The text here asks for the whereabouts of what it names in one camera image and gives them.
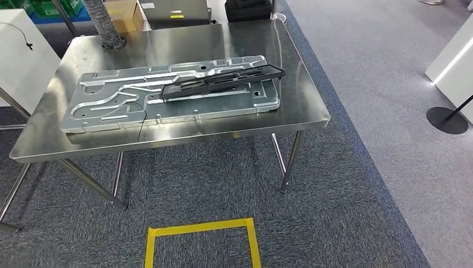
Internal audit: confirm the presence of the thin black cable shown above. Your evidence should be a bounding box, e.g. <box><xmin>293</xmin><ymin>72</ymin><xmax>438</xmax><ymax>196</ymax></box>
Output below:
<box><xmin>0</xmin><ymin>21</ymin><xmax>35</xmax><ymax>51</ymax></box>

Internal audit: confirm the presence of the brown cardboard box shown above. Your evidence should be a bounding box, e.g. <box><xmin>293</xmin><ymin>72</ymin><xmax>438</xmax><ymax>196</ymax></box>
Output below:
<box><xmin>105</xmin><ymin>0</ymin><xmax>145</xmax><ymax>35</ymax></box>

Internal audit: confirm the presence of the yellow floor tape square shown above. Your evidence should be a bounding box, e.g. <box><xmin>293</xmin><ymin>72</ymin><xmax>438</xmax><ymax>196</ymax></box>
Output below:
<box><xmin>143</xmin><ymin>218</ymin><xmax>262</xmax><ymax>268</ymax></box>

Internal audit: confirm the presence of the grey ribbed flexible hose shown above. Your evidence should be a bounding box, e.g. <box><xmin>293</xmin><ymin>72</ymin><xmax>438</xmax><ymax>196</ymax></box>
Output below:
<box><xmin>81</xmin><ymin>0</ymin><xmax>128</xmax><ymax>51</ymax></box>

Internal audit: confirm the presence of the black stanchion with round base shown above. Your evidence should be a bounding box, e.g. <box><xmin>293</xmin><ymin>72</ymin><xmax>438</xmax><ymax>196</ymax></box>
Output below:
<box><xmin>426</xmin><ymin>94</ymin><xmax>473</xmax><ymax>135</ymax></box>

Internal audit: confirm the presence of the steel workbench table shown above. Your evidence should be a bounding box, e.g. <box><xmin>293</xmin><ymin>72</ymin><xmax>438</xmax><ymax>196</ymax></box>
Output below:
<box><xmin>9</xmin><ymin>18</ymin><xmax>332</xmax><ymax>212</ymax></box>

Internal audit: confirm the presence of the white cabinet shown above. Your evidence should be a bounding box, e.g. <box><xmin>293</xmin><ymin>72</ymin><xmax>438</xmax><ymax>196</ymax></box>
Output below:
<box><xmin>0</xmin><ymin>8</ymin><xmax>62</xmax><ymax>108</ymax></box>

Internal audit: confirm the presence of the stamped grey metal plate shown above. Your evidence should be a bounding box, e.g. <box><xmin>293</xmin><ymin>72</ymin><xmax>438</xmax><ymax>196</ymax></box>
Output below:
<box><xmin>60</xmin><ymin>55</ymin><xmax>281</xmax><ymax>134</ymax></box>

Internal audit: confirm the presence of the white display counter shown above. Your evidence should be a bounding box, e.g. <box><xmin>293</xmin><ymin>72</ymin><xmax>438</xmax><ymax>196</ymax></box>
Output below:
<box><xmin>424</xmin><ymin>15</ymin><xmax>473</xmax><ymax>125</ymax></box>

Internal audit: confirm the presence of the dark grey equipment case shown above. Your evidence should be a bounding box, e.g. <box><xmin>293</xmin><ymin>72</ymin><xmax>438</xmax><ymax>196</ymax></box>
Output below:
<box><xmin>139</xmin><ymin>0</ymin><xmax>213</xmax><ymax>30</ymax></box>

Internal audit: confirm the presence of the black bag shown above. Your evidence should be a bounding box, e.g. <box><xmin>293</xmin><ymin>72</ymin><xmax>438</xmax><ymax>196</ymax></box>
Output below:
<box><xmin>224</xmin><ymin>0</ymin><xmax>274</xmax><ymax>23</ymax></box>

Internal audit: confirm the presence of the black plastic plate frame part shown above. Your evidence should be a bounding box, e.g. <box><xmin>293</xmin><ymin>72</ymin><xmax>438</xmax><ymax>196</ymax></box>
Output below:
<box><xmin>160</xmin><ymin>64</ymin><xmax>287</xmax><ymax>101</ymax></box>

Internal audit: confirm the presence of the green plastic crate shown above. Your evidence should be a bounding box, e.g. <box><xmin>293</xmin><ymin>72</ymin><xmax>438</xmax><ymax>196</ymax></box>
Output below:
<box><xmin>0</xmin><ymin>0</ymin><xmax>36</xmax><ymax>11</ymax></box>
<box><xmin>29</xmin><ymin>0</ymin><xmax>86</xmax><ymax>18</ymax></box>

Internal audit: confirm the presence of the clear cable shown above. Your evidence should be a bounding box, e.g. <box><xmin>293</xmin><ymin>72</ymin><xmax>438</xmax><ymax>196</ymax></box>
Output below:
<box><xmin>271</xmin><ymin>11</ymin><xmax>288</xmax><ymax>71</ymax></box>

